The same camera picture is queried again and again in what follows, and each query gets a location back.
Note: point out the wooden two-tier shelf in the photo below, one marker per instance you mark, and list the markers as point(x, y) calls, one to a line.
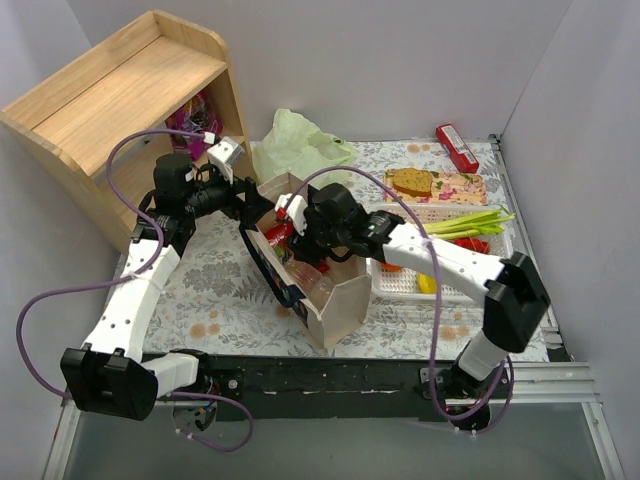
point(132, 81)

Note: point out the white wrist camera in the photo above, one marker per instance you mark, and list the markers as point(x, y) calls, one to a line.
point(291, 208)
point(224, 155)

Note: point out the purple snack packet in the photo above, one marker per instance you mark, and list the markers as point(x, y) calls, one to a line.
point(197, 116)

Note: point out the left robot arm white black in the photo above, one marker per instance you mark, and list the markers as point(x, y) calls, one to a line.
point(108, 374)

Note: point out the floral rectangular tray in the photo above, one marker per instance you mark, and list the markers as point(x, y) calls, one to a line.
point(448, 188)

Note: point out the floral table mat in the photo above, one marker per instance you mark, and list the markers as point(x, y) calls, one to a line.
point(218, 302)

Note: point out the green spring onions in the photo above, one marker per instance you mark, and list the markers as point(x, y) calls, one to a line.
point(472, 225)

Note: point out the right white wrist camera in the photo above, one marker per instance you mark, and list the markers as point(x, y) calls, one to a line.
point(291, 208)

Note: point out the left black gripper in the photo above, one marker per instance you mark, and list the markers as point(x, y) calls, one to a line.
point(249, 198)

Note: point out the light green plastic bag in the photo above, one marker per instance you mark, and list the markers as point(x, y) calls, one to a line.
point(298, 146)

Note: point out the yellow bell pepper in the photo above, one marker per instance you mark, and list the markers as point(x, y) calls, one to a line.
point(427, 284)

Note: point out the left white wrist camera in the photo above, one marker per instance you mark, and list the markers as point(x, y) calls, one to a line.
point(224, 155)

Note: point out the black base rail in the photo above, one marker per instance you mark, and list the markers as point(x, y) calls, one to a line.
point(316, 387)

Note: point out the slice of brown bread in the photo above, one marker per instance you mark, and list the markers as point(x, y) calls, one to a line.
point(413, 182)

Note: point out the beige canvas tote bag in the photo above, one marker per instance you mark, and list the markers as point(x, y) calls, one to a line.
point(347, 304)

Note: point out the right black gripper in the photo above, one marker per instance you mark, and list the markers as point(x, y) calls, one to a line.
point(310, 240)

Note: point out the orange tangerine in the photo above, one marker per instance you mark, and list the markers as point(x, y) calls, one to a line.
point(391, 267)

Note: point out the red snack packet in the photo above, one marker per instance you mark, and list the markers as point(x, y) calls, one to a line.
point(279, 234)

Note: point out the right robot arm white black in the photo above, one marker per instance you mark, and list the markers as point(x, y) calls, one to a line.
point(510, 290)

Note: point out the red rectangular box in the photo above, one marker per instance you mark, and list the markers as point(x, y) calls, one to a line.
point(460, 154)

